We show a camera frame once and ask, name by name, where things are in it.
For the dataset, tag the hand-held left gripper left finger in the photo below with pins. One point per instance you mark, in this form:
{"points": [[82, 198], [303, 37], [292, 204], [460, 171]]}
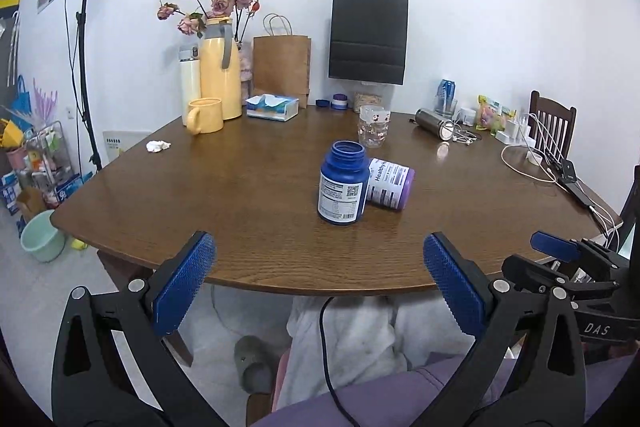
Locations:
{"points": [[184, 283]]}

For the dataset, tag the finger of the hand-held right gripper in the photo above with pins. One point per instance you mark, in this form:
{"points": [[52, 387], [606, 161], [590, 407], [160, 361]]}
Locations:
{"points": [[535, 272], [555, 246]]}

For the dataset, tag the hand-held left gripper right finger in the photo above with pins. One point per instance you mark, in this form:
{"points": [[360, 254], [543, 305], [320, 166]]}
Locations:
{"points": [[452, 283]]}

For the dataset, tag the purple pill bottle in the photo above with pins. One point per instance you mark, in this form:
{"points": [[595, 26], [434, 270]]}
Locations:
{"points": [[390, 183]]}

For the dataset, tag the clear printed glass cup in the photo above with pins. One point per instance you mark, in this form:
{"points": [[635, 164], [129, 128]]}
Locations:
{"points": [[373, 129]]}

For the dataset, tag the black phone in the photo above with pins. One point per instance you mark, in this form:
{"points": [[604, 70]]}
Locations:
{"points": [[575, 192]]}

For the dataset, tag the grey slipper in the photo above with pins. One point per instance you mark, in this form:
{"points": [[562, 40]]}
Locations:
{"points": [[255, 364]]}

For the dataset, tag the white fluffy robe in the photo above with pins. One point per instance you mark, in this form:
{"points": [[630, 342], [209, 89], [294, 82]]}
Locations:
{"points": [[350, 337]]}

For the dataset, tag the white charger block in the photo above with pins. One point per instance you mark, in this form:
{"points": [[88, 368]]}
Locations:
{"points": [[512, 130]]}

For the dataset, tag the wooden chair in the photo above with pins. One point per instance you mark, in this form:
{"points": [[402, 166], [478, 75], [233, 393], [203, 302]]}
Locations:
{"points": [[552, 122]]}

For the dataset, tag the purple pants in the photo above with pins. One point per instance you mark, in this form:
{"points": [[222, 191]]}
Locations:
{"points": [[390, 399]]}

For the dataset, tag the crumpled white tissue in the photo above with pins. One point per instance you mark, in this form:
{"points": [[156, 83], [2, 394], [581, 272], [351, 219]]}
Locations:
{"points": [[158, 146]]}

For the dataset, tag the white earphones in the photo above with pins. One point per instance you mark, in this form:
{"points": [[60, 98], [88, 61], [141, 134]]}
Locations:
{"points": [[465, 137]]}

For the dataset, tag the blue pill bottle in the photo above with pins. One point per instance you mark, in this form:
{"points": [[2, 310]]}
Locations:
{"points": [[342, 187]]}

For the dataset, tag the colourful snack packet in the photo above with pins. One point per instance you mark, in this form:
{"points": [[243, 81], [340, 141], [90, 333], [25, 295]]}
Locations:
{"points": [[490, 113]]}

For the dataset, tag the green plastic basin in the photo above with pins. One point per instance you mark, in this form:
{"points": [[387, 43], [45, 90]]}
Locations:
{"points": [[42, 237]]}

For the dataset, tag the white floor heater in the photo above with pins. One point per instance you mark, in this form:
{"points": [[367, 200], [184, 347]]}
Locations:
{"points": [[119, 143]]}

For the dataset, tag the small white box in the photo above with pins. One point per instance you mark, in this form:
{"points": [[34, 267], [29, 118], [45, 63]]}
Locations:
{"points": [[467, 116]]}

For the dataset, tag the stainless steel tumbler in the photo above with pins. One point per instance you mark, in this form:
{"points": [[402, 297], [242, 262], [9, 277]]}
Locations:
{"points": [[432, 122]]}

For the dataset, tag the yellow mug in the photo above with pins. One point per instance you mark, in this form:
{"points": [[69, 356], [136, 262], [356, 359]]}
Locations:
{"points": [[206, 116]]}

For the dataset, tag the cardboard box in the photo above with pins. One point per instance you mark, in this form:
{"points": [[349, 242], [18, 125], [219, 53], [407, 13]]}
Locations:
{"points": [[31, 203]]}

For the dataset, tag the blue drink can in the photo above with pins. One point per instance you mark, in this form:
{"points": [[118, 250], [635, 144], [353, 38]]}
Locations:
{"points": [[446, 94]]}

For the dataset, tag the blue tissue box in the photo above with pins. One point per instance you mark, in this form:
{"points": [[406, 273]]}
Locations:
{"points": [[272, 108]]}

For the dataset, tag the clear plastic jar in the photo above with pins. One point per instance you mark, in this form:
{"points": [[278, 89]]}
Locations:
{"points": [[367, 101]]}

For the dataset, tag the cream thermos bottle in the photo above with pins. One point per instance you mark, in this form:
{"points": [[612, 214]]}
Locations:
{"points": [[189, 82]]}

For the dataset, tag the small purple jar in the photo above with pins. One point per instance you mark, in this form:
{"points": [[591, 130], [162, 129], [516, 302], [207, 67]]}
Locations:
{"points": [[340, 102]]}

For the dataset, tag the yellow thermos jug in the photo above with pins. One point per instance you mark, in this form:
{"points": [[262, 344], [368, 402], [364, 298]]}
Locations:
{"points": [[220, 72]]}

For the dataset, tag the blue jar lid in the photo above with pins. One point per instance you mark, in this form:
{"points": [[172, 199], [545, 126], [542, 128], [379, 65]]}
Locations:
{"points": [[323, 104]]}

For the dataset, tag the purple dried flowers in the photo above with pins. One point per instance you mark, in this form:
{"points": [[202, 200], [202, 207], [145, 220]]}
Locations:
{"points": [[45, 99]]}

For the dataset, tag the brown paper bag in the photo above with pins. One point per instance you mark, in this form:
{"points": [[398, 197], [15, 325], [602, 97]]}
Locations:
{"points": [[281, 64]]}

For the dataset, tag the blue gift bag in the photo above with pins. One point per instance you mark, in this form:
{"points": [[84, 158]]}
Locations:
{"points": [[20, 104]]}

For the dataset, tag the black light stand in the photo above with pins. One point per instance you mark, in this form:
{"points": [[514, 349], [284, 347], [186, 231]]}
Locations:
{"points": [[86, 57]]}

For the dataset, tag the black paper bag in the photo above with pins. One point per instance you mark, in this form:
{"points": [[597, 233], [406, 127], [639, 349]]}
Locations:
{"points": [[367, 37]]}

